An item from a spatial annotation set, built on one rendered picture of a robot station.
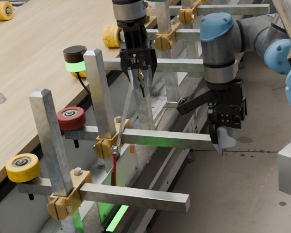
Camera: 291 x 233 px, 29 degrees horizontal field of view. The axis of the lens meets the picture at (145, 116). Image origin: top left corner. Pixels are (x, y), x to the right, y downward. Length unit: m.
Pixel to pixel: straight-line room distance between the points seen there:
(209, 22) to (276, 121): 2.04
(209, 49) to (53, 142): 0.41
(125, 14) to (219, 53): 0.23
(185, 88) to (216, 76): 0.78
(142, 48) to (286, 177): 0.45
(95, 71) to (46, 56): 0.66
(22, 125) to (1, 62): 0.54
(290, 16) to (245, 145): 2.23
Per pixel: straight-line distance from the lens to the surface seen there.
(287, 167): 1.12
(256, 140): 3.09
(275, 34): 1.20
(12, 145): 1.50
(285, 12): 0.87
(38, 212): 1.63
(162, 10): 1.83
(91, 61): 1.40
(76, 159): 1.78
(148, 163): 1.68
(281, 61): 1.18
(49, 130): 1.22
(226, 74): 1.32
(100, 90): 1.42
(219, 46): 1.29
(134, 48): 1.31
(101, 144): 1.47
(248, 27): 1.30
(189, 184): 2.79
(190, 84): 2.12
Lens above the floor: 1.59
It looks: 27 degrees down
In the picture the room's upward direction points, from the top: 9 degrees counter-clockwise
